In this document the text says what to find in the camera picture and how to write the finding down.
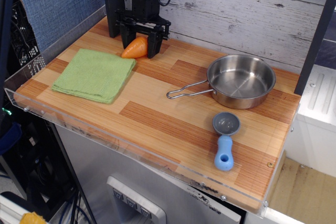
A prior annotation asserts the white appliance block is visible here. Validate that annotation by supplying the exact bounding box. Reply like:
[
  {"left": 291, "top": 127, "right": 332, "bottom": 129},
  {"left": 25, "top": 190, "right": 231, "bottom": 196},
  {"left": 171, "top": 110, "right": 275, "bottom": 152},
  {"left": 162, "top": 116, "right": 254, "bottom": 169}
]
[{"left": 285, "top": 65, "right": 335, "bottom": 177}]

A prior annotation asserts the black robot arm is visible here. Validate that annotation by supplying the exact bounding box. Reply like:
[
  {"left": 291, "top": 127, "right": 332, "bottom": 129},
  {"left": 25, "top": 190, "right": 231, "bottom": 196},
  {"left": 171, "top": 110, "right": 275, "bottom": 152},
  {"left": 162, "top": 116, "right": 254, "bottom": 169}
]
[{"left": 116, "top": 0, "right": 171, "bottom": 59}]

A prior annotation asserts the silver metal cabinet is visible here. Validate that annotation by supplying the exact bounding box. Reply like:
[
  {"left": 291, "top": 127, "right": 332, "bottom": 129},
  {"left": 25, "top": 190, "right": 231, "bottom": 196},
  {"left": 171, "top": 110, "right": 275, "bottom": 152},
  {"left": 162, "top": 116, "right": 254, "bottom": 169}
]
[{"left": 55, "top": 125, "right": 246, "bottom": 223}]

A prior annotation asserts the green folded cloth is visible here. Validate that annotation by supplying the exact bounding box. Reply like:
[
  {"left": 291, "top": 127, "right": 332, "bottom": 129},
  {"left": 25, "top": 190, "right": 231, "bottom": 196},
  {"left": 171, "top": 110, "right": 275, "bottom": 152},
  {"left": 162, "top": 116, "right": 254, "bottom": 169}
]
[{"left": 51, "top": 49, "right": 136, "bottom": 104}]

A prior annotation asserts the orange toy carrot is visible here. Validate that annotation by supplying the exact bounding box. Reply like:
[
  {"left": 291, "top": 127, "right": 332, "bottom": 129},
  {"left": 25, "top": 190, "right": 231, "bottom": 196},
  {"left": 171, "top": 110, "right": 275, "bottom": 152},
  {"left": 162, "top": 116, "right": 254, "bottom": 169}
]
[{"left": 121, "top": 37, "right": 148, "bottom": 59}]

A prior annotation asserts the clear acrylic table guard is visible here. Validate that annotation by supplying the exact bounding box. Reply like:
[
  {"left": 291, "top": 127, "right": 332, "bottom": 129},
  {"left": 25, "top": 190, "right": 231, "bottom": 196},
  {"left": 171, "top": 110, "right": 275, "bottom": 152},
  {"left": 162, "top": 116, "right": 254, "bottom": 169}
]
[{"left": 5, "top": 18, "right": 298, "bottom": 216}]

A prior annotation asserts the dark left frame post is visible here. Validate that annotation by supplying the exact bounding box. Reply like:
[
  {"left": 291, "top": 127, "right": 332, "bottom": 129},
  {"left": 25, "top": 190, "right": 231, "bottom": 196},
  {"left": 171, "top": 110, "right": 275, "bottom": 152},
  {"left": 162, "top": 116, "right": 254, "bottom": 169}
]
[{"left": 101, "top": 0, "right": 125, "bottom": 39}]

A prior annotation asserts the dark frame post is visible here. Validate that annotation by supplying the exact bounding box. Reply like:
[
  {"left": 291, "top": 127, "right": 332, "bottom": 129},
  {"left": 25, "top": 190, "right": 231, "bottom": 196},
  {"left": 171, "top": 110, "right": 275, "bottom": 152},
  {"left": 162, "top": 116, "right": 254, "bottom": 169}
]
[
  {"left": 101, "top": 0, "right": 125, "bottom": 39},
  {"left": 294, "top": 0, "right": 335, "bottom": 95}
]

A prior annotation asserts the black plastic crate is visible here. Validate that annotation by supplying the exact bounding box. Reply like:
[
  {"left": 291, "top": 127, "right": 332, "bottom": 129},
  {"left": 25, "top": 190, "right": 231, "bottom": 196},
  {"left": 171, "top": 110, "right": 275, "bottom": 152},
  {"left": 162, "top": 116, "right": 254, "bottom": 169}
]
[{"left": 10, "top": 0, "right": 39, "bottom": 66}]

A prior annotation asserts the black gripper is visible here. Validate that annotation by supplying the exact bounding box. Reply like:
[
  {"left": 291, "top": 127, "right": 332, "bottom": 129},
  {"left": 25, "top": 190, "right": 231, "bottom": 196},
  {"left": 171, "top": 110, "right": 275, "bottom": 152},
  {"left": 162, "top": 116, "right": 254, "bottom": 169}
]
[{"left": 116, "top": 9, "right": 171, "bottom": 59}]

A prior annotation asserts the blue grey toy scoop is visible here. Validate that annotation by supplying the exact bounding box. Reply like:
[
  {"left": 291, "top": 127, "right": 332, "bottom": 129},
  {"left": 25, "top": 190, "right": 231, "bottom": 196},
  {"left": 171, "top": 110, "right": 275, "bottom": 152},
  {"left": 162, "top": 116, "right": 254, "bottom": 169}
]
[{"left": 212, "top": 112, "right": 240, "bottom": 171}]

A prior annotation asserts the dark right frame post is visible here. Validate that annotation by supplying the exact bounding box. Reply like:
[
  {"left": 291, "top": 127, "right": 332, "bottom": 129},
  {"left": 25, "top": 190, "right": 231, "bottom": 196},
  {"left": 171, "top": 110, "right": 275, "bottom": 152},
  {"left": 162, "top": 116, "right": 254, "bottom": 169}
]
[{"left": 294, "top": 0, "right": 335, "bottom": 95}]

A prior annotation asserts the silver steel pot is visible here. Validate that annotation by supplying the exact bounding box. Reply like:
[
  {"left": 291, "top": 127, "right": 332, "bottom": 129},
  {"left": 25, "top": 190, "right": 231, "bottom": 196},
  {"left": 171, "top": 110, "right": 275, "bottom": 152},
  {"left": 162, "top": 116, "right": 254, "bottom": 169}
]
[{"left": 166, "top": 55, "right": 276, "bottom": 109}]

